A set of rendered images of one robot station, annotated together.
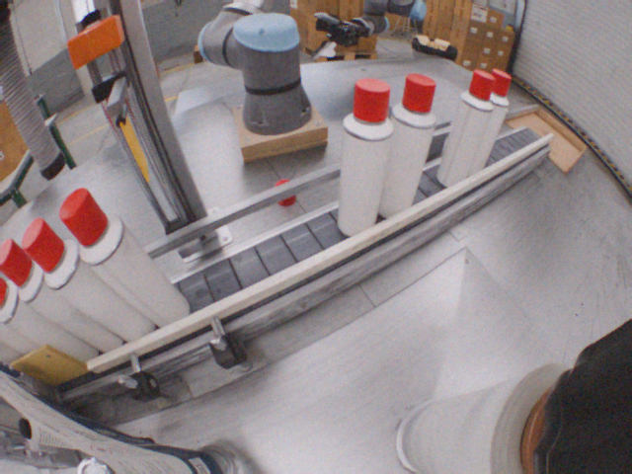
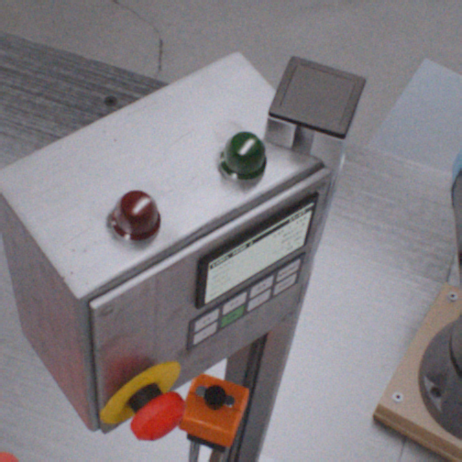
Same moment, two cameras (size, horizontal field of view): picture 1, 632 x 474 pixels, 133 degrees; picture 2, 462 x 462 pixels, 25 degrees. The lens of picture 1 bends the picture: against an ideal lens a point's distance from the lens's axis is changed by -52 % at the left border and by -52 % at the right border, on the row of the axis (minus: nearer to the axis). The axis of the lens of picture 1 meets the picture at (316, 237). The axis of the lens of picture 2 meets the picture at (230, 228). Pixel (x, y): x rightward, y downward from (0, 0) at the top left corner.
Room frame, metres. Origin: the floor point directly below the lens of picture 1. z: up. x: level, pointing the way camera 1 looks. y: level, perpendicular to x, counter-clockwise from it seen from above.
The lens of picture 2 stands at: (-0.03, -0.03, 1.94)
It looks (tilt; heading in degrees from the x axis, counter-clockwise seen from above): 58 degrees down; 41
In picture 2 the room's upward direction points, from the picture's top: 8 degrees clockwise
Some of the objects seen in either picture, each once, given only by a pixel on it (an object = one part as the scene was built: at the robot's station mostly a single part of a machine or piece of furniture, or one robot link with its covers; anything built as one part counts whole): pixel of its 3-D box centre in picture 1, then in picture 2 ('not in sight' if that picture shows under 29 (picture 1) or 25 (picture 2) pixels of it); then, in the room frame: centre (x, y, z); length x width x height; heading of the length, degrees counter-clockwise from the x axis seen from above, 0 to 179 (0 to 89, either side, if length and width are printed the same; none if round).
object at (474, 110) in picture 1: (467, 132); not in sight; (0.34, -0.23, 0.98); 0.05 x 0.05 x 0.20
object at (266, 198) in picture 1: (418, 142); not in sight; (0.34, -0.15, 0.96); 1.07 x 0.01 x 0.01; 119
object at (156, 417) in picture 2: not in sight; (154, 411); (0.14, 0.16, 1.33); 0.04 x 0.03 x 0.04; 174
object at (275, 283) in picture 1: (443, 197); not in sight; (0.28, -0.19, 0.91); 1.07 x 0.01 x 0.02; 119
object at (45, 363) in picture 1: (49, 367); not in sight; (-0.01, 0.33, 0.94); 0.10 x 0.01 x 0.09; 119
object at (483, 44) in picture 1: (469, 36); not in sight; (3.90, -2.23, 0.57); 1.20 x 0.85 x 1.14; 110
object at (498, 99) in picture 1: (485, 125); not in sight; (0.37, -0.28, 0.98); 0.05 x 0.05 x 0.20
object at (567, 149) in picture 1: (550, 134); not in sight; (0.65, -0.79, 0.85); 0.30 x 0.26 x 0.04; 119
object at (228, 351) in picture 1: (233, 354); not in sight; (0.07, 0.09, 0.89); 0.03 x 0.03 x 0.12; 29
